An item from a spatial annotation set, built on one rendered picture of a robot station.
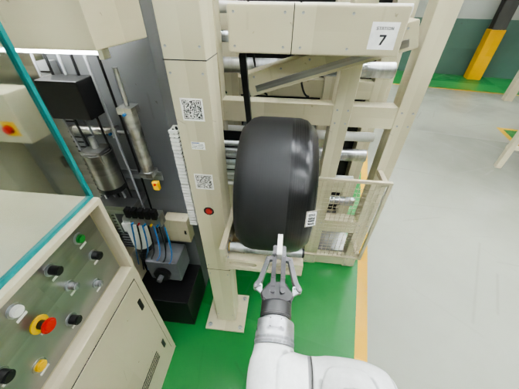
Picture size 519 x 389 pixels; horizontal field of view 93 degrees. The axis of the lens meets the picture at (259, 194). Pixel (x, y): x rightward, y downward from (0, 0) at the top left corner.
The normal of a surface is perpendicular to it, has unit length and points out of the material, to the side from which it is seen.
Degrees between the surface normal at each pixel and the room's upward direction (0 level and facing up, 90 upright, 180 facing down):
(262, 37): 90
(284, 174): 46
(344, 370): 31
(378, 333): 0
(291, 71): 90
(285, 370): 4
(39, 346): 90
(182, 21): 90
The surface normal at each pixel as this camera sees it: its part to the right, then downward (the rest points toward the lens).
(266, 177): -0.07, -0.03
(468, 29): -0.32, 0.59
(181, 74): -0.11, 0.62
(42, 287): 0.99, 0.07
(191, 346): 0.01, -0.78
